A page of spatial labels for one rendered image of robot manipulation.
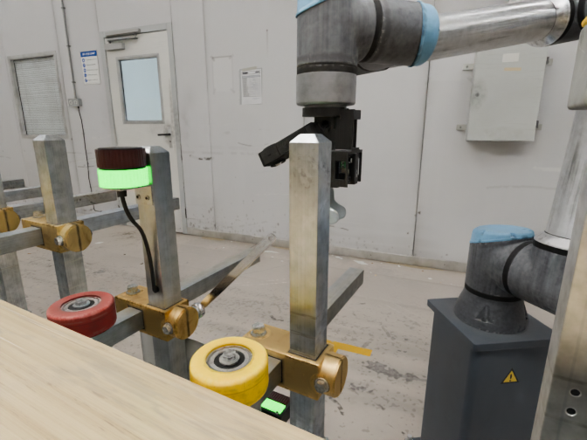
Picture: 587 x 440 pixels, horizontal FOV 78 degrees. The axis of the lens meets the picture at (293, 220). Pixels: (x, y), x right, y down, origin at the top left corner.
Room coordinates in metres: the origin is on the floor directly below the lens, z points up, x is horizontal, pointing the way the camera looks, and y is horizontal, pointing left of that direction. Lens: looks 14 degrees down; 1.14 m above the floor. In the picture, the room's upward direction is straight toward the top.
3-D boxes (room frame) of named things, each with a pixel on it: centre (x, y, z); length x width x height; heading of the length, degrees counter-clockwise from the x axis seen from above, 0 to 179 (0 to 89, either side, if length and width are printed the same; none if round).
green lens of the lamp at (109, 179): (0.47, 0.22, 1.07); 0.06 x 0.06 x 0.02
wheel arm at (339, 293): (0.50, -0.03, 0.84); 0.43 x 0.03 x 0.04; 152
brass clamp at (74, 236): (0.65, 0.44, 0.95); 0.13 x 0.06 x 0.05; 62
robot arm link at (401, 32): (0.62, -0.15, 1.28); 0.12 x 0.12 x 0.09; 20
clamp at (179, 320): (0.52, 0.22, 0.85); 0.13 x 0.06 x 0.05; 62
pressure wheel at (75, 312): (0.44, 0.29, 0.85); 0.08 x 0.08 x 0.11
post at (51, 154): (0.63, 0.42, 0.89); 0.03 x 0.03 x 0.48; 62
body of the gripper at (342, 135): (0.57, -0.06, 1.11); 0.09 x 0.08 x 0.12; 63
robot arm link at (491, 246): (0.94, -0.58, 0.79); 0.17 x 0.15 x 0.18; 20
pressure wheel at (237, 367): (0.32, 0.07, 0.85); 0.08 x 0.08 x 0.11
